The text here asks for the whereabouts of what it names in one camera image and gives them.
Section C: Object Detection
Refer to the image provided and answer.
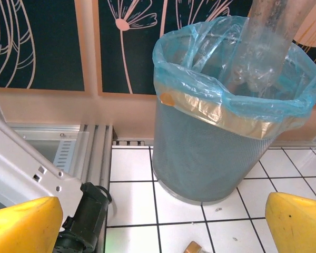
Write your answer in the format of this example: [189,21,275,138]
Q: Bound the orange label bottle tan cap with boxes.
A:
[183,240,204,253]

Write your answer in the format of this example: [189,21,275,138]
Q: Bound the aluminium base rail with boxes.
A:
[77,123,114,239]

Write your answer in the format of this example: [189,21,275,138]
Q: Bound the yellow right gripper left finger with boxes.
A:
[0,196,64,253]

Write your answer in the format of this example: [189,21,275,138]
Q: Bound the grey mesh waste bin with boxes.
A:
[151,86,282,207]

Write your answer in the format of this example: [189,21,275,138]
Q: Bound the slotted grey cable tray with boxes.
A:
[52,139,77,173]

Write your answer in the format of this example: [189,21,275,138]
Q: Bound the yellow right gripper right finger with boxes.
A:
[264,192,316,253]

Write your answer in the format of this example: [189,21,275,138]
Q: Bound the small cola bottle red label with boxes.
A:
[236,0,316,92]

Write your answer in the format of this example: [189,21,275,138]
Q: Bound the grey metal sheet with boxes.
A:
[22,138,61,166]

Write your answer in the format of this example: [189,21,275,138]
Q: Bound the blue plastic bin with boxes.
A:
[152,15,316,132]

